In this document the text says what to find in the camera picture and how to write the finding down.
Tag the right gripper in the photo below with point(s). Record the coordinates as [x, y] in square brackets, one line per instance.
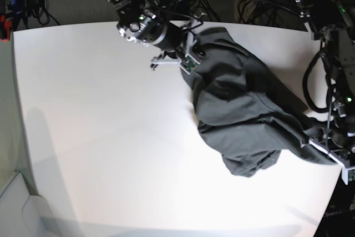
[148, 30]

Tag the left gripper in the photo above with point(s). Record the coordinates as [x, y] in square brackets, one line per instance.
[342, 129]

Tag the dark grey t-shirt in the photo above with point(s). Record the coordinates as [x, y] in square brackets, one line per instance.
[244, 111]

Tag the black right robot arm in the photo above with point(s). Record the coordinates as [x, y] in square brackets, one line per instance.
[129, 9]

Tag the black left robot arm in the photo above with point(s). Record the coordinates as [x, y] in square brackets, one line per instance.
[331, 24]

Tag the red clamp tool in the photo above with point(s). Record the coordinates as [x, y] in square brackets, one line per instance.
[6, 28]

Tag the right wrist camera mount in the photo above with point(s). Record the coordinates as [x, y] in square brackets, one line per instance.
[180, 45]

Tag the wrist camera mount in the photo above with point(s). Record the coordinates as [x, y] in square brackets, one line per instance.
[338, 162]
[180, 45]

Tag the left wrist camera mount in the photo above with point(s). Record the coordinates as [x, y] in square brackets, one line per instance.
[338, 162]

